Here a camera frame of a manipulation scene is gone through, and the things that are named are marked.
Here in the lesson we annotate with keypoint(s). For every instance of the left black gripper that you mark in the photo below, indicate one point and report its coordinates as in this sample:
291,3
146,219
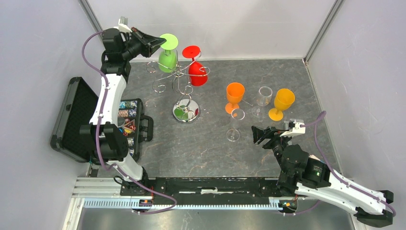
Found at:
149,44

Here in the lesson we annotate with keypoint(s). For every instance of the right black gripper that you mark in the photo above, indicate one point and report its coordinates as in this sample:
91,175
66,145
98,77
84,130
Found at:
270,132

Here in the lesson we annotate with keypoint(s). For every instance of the green wine glass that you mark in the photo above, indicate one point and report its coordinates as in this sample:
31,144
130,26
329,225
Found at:
168,57

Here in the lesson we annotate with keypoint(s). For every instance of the clear wine glass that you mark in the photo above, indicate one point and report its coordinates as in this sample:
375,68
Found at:
237,116
262,99

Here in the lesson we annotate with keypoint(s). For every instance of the clear wine glass front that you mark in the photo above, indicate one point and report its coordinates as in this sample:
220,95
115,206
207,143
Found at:
262,99

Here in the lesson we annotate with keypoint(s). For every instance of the yellow wine glass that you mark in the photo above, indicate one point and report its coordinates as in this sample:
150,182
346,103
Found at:
283,100

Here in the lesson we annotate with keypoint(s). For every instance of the orange wine glass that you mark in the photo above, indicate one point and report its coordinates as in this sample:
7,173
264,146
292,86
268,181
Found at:
234,94

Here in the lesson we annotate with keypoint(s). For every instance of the red wine glass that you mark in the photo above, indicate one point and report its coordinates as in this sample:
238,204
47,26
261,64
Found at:
196,71

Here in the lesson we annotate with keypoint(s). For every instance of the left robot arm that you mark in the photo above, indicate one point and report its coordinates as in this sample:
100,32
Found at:
102,135

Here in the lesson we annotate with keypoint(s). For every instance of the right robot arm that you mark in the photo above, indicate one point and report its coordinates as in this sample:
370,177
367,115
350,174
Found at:
304,175

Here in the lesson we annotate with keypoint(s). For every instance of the chrome wine glass rack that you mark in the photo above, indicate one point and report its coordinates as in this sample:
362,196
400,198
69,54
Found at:
185,110

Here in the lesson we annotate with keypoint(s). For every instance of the black poker chip case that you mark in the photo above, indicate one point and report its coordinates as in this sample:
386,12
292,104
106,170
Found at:
77,109

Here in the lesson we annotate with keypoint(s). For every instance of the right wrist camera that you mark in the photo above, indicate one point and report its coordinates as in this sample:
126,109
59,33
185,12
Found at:
293,128

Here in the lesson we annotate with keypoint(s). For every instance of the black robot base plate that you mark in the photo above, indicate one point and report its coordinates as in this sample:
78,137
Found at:
205,191

